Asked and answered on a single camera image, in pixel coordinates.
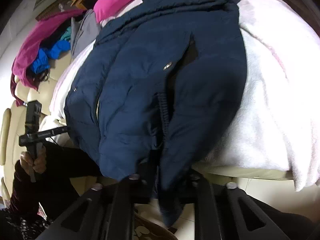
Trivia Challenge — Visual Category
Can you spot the navy blue padded jacket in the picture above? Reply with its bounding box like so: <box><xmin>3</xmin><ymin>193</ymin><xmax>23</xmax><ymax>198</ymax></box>
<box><xmin>64</xmin><ymin>0</ymin><xmax>247</xmax><ymax>226</ymax></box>

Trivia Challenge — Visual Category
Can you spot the person's left hand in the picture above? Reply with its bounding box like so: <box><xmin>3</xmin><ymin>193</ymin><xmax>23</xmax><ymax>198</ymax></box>
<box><xmin>20</xmin><ymin>146</ymin><xmax>47</xmax><ymax>175</ymax></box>

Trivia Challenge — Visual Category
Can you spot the beige leather sofa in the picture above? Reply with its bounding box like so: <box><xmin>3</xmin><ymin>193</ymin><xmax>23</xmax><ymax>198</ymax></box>
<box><xmin>0</xmin><ymin>52</ymin><xmax>75</xmax><ymax>201</ymax></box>

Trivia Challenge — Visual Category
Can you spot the blue garment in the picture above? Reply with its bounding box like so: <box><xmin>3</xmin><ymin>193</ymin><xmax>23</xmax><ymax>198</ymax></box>
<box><xmin>30</xmin><ymin>40</ymin><xmax>71</xmax><ymax>74</ymax></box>

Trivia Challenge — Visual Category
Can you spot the white fleece blanket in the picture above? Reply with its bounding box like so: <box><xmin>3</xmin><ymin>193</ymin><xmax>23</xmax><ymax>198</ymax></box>
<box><xmin>48</xmin><ymin>0</ymin><xmax>320</xmax><ymax>192</ymax></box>

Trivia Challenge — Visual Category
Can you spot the teal garment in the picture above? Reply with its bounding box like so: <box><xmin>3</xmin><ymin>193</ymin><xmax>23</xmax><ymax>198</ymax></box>
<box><xmin>60</xmin><ymin>27</ymin><xmax>72</xmax><ymax>42</ymax></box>

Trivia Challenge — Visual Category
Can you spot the magenta velvet garment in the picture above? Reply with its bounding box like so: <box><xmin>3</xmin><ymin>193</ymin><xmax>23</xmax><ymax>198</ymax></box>
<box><xmin>10</xmin><ymin>8</ymin><xmax>85</xmax><ymax>96</ymax></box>

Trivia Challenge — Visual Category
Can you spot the grey garment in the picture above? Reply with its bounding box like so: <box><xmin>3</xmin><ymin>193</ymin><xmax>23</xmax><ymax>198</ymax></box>
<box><xmin>70</xmin><ymin>9</ymin><xmax>101</xmax><ymax>60</ymax></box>

